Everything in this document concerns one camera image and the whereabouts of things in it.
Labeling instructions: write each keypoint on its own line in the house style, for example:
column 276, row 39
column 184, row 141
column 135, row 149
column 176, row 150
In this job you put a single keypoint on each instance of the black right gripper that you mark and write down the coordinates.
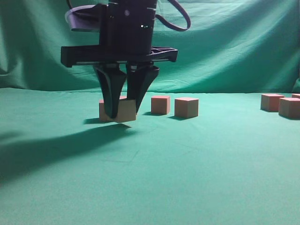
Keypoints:
column 120, row 44

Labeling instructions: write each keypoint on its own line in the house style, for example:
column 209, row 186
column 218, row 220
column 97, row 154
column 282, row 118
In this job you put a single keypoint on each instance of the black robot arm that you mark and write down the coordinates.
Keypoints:
column 126, row 12

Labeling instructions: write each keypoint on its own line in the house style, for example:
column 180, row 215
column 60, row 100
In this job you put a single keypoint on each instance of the green cloth backdrop and cover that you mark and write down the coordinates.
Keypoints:
column 233, row 164

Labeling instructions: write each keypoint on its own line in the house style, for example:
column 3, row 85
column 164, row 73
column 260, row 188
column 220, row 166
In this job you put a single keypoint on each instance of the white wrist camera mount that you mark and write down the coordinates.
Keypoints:
column 83, row 18

